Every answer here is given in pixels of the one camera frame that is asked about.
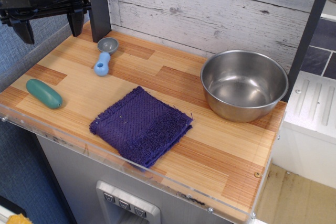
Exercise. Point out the blue grey toy spoon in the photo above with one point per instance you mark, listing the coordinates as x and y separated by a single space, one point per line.
107 46

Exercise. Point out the purple cloth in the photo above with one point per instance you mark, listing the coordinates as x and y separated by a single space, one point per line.
141 127

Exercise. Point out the dark grey left post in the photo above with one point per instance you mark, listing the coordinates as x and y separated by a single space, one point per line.
99 19

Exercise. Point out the dark grey post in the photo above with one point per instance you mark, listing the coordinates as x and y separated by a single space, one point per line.
99 19
306 38

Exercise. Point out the green oblong toy vegetable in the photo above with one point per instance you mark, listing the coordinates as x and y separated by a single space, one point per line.
44 93

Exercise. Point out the dark grey right post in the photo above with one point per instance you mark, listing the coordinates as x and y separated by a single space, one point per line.
306 38

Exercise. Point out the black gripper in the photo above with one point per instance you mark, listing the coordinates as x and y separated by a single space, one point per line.
17 13

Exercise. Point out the stainless steel pot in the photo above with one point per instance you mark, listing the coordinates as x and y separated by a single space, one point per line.
243 86

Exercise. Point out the clear acrylic front guard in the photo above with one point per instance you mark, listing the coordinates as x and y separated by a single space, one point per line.
78 165

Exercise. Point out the white ridged side counter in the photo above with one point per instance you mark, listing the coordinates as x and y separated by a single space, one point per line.
306 141

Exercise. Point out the silver dispenser button panel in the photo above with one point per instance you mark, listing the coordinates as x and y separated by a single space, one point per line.
119 206

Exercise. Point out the yellow object at corner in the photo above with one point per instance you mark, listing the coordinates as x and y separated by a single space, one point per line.
18 219

